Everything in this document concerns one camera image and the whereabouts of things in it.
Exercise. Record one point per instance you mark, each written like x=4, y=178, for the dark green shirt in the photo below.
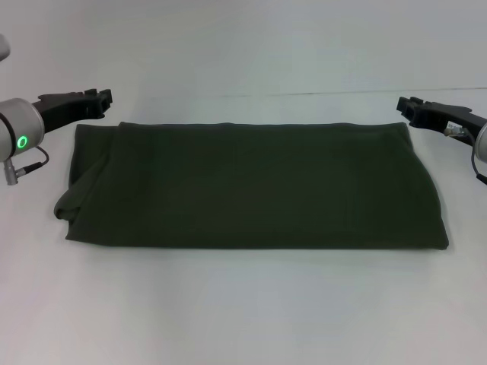
x=247, y=182

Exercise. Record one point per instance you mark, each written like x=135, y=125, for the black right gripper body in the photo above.
x=456, y=116

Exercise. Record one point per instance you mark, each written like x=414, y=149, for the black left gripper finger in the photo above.
x=103, y=108
x=99, y=94

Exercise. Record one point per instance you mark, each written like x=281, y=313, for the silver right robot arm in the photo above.
x=481, y=142

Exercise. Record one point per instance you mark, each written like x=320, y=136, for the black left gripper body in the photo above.
x=62, y=110

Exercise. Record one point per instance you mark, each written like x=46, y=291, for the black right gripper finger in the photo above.
x=409, y=104
x=418, y=118

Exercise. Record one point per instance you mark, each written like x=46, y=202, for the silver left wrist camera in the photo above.
x=4, y=47

